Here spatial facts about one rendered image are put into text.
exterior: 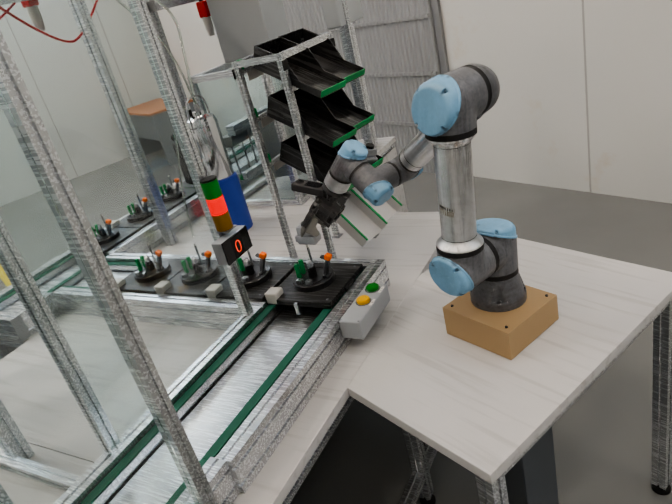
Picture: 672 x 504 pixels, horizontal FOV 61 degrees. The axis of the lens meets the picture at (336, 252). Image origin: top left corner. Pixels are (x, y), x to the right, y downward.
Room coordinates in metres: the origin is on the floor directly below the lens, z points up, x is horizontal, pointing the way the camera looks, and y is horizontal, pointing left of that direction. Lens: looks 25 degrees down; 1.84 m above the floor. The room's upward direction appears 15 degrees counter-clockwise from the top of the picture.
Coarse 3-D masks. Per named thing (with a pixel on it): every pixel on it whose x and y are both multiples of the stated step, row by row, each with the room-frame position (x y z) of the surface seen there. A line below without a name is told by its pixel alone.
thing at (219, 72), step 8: (224, 64) 3.15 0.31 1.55; (208, 72) 3.04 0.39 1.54; (216, 72) 2.86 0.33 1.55; (224, 72) 2.82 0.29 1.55; (192, 80) 2.93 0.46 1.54; (200, 80) 2.90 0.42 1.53; (208, 80) 2.87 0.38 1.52; (264, 80) 2.70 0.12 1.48; (264, 88) 2.71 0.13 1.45; (272, 88) 2.71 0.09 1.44; (200, 104) 2.93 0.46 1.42; (280, 128) 2.69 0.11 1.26; (280, 136) 2.71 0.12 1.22; (280, 144) 2.71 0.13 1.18; (288, 168) 2.70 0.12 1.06; (296, 176) 2.71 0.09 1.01; (296, 192) 2.71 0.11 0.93; (256, 200) 2.85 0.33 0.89; (264, 200) 2.82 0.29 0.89; (272, 200) 2.79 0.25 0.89; (288, 200) 2.73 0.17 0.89; (296, 200) 2.71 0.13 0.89; (304, 200) 2.72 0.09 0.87
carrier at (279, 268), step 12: (240, 264) 1.83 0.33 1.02; (252, 264) 1.80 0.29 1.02; (276, 264) 1.86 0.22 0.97; (288, 264) 1.83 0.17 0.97; (252, 276) 1.77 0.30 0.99; (264, 276) 1.75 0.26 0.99; (276, 276) 1.76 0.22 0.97; (252, 288) 1.72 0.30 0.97; (264, 288) 1.70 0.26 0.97; (252, 300) 1.66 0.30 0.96; (264, 300) 1.64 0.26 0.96
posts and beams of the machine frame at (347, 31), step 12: (168, 0) 2.97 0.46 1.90; (180, 0) 3.05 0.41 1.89; (192, 0) 3.11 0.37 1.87; (348, 12) 3.35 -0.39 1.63; (348, 24) 3.32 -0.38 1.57; (348, 36) 3.32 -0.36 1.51; (348, 48) 3.33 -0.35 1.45; (348, 60) 3.34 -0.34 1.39; (360, 84) 3.31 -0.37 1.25; (360, 96) 3.32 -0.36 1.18; (372, 132) 3.34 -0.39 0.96
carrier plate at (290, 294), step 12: (324, 264) 1.76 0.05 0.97; (336, 264) 1.74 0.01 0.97; (348, 264) 1.71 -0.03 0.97; (360, 264) 1.69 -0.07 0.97; (288, 276) 1.74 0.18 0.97; (336, 276) 1.65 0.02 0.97; (348, 276) 1.63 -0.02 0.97; (288, 288) 1.66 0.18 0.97; (324, 288) 1.59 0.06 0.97; (336, 288) 1.57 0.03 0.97; (276, 300) 1.60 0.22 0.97; (288, 300) 1.58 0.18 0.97; (300, 300) 1.56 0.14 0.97; (312, 300) 1.54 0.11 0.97; (324, 300) 1.52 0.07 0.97; (336, 300) 1.53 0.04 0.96
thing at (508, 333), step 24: (528, 288) 1.35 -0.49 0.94; (456, 312) 1.31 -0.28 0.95; (480, 312) 1.29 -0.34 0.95; (504, 312) 1.26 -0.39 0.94; (528, 312) 1.24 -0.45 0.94; (552, 312) 1.27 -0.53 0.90; (456, 336) 1.32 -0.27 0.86; (480, 336) 1.25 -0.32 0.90; (504, 336) 1.18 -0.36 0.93; (528, 336) 1.21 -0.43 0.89
